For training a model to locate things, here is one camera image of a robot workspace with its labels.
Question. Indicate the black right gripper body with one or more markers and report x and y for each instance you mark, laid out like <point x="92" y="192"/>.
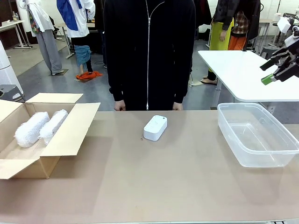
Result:
<point x="288" y="67"/>

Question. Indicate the person's left hand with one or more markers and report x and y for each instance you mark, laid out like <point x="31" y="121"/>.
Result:
<point x="177" y="106"/>

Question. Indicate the white power socket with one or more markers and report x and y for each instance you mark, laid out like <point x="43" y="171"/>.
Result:
<point x="271" y="110"/>

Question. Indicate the white unwrapped clock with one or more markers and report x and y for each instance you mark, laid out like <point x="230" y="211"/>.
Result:
<point x="154" y="128"/>

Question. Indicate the person's left forearm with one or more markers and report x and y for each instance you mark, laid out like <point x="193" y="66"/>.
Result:
<point x="181" y="91"/>

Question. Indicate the person in black hoodie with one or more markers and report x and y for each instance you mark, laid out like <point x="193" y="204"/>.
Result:
<point x="151" y="46"/>

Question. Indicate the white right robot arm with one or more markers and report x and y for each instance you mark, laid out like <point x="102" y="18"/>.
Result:
<point x="283" y="24"/>

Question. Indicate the clear bottle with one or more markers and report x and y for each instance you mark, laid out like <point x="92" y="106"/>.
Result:
<point x="16" y="16"/>

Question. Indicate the beige background table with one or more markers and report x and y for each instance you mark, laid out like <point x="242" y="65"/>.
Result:
<point x="266" y="21"/>

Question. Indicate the bubble-wrapped clock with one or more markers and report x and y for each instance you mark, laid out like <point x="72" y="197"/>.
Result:
<point x="54" y="123"/>
<point x="30" y="130"/>

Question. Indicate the mannequin with grey trousers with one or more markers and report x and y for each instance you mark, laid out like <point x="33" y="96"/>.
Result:
<point x="50" y="53"/>

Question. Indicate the wooden-top side table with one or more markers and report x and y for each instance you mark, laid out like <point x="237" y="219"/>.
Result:
<point x="11" y="23"/>

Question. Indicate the open cardboard box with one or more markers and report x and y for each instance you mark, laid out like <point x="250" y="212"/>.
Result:
<point x="70" y="130"/>

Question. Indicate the hanging dark garment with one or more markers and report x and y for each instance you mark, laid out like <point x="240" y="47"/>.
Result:
<point x="202" y="11"/>

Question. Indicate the hanging dark coat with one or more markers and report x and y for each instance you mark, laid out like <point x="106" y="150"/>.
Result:
<point x="253" y="18"/>

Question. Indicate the white table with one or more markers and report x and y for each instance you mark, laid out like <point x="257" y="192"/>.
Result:
<point x="233" y="70"/>

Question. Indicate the white-legged background desk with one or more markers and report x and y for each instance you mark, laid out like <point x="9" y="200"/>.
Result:
<point x="70" y="54"/>

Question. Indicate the clear plastic bin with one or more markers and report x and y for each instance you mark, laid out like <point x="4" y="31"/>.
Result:
<point x="247" y="135"/>

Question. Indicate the mannequin with blue-white shirt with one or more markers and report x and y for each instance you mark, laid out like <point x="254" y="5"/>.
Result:
<point x="77" y="18"/>

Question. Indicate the plaid shirt orange trousers figure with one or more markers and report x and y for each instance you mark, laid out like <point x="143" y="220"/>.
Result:
<point x="237" y="43"/>

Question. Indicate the person's right hand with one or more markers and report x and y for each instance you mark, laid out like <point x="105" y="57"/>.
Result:
<point x="119" y="106"/>

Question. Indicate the orange cloth on floor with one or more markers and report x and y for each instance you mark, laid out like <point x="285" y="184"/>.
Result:
<point x="87" y="75"/>

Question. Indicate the teal cloth on mannequin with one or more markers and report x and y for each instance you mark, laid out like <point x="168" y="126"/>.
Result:
<point x="83" y="54"/>

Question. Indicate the person's right forearm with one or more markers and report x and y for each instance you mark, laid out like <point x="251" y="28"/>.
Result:
<point x="118" y="91"/>

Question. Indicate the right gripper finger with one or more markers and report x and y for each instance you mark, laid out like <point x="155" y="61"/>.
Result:
<point x="266" y="80"/>
<point x="268" y="65"/>

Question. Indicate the person in yellow apron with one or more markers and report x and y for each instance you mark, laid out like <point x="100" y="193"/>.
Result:
<point x="218" y="35"/>

